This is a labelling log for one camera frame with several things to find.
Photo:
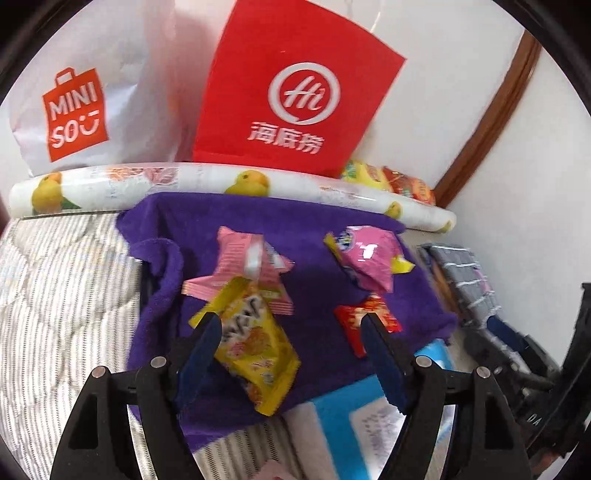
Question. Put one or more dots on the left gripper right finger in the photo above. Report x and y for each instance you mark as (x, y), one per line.
(392, 362)

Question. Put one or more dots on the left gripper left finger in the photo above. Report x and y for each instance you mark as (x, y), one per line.
(190, 357)

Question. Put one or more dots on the blue tissue pack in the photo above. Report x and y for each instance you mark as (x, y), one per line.
(346, 434)

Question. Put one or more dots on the red candy packet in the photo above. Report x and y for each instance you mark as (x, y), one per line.
(351, 316)

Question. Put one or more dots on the grey checked folded cloth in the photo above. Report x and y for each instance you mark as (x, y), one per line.
(467, 281)

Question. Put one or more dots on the pink striped snack packet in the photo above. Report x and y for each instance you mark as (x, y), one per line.
(249, 256)

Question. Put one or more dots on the pink yellow snack packet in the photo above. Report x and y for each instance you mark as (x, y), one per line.
(370, 256)

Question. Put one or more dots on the striped quilted mattress cover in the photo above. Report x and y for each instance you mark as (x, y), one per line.
(70, 301)

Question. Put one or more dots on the orange snack bag behind mat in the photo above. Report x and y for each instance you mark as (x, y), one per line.
(410, 187)

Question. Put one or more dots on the fruit print rolled mat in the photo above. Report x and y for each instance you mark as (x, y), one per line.
(120, 187)

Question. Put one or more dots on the yellow snack bag behind mat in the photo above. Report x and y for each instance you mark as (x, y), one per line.
(362, 173)

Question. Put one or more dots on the white Miniso plastic bag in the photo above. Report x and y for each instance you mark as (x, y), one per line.
(116, 84)

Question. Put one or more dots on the red Haidilao paper bag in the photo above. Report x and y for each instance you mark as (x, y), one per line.
(292, 86)

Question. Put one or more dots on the brown wooden door frame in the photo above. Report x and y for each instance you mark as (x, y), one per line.
(493, 122)

